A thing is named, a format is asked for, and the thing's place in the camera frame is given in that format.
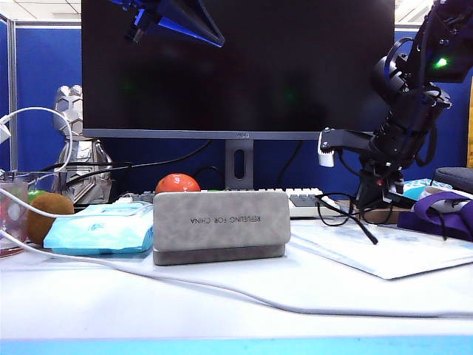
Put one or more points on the teal and white package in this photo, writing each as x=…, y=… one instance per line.
x=417, y=185

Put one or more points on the light blue wipes pack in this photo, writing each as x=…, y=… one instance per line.
x=96, y=233

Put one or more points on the orange fruit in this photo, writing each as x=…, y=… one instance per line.
x=177, y=184

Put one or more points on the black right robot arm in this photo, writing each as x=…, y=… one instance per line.
x=414, y=122

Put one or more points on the black computer monitor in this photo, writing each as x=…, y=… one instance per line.
x=236, y=92

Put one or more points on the grey fabric pouch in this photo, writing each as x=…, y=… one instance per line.
x=456, y=176

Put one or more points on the small green apple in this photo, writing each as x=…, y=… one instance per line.
x=35, y=195

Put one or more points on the white charger plug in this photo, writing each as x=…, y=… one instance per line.
x=3, y=131

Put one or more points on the clear plastic cup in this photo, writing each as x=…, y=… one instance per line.
x=15, y=222

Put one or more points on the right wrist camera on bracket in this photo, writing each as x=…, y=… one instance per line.
x=326, y=157

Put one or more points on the white and grey keyboard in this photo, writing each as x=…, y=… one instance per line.
x=299, y=201

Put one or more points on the grey suede glasses case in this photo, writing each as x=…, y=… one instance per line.
x=221, y=207

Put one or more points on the grey partition post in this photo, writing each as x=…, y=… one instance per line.
x=12, y=92

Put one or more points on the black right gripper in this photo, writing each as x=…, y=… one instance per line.
x=380, y=174

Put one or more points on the brown cardboard box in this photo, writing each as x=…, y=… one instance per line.
x=391, y=218

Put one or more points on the silver robot figurine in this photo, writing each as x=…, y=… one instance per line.
x=79, y=155

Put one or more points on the black framed glasses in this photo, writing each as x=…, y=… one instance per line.
x=373, y=239

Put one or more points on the clear plastic container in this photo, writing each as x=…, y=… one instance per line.
x=44, y=181

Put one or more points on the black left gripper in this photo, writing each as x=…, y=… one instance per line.
x=138, y=22

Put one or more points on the documents in clear sleeve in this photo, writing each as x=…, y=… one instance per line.
x=388, y=255

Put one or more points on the brown kiwi fruit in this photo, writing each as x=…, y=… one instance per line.
x=40, y=229

